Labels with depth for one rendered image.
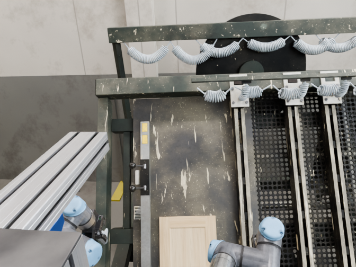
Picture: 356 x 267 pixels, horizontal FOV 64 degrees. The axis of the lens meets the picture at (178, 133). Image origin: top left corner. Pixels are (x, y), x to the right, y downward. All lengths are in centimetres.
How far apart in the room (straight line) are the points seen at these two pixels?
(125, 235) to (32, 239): 136
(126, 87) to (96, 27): 213
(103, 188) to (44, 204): 121
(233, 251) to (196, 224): 69
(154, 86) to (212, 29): 64
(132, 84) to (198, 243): 96
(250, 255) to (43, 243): 70
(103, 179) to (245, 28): 134
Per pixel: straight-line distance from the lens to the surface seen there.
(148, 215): 162
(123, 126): 175
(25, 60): 423
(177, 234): 165
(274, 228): 98
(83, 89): 393
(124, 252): 211
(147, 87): 165
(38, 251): 38
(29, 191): 49
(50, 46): 402
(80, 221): 111
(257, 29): 210
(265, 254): 97
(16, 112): 453
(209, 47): 208
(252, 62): 214
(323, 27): 224
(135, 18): 345
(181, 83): 164
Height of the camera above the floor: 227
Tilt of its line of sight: 23 degrees down
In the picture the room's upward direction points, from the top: 3 degrees counter-clockwise
